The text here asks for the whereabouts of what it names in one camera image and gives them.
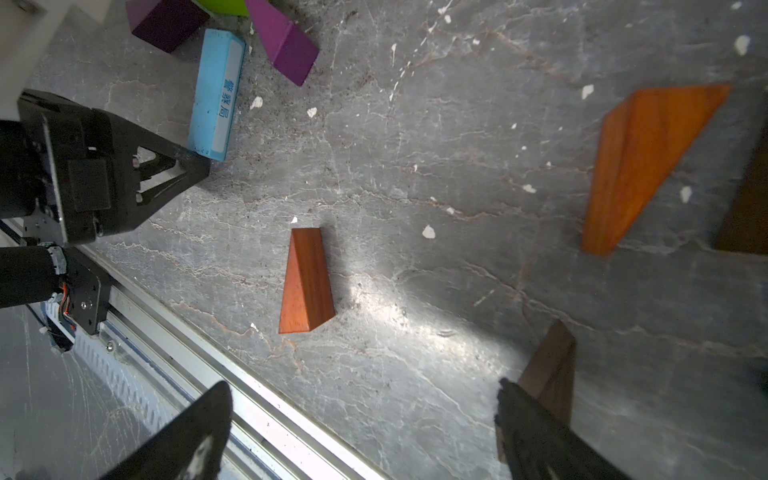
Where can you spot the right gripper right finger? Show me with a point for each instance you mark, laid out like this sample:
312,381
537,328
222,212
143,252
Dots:
536,445

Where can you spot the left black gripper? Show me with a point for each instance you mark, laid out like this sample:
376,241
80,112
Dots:
77,200

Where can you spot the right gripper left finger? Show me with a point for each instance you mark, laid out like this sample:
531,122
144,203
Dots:
191,446

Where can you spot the purple wedge block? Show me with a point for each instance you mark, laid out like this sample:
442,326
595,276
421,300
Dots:
288,48
164,24

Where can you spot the green rectangular block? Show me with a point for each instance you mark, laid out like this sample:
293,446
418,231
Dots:
225,7

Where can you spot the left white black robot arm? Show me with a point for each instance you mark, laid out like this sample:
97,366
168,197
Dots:
34,271

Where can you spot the dark brown wedge block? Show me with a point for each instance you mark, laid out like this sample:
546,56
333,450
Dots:
549,375

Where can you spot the light blue eraser block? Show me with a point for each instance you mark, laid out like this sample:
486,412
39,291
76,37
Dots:
216,92

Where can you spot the reddish brown wedge block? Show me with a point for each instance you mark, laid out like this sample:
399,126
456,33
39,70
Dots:
307,301

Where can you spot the dark walnut wedge block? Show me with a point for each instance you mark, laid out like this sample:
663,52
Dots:
744,229

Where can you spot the orange brown wedge block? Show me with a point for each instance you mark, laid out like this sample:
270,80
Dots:
641,142

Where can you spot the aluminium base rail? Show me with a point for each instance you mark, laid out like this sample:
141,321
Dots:
74,407

